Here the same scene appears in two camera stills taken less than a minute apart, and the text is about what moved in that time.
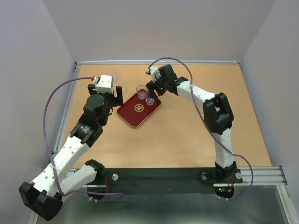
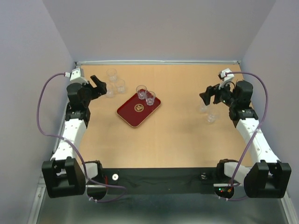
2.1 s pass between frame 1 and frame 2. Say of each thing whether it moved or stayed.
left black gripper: moved
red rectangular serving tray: stayed
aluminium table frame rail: stayed
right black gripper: moved
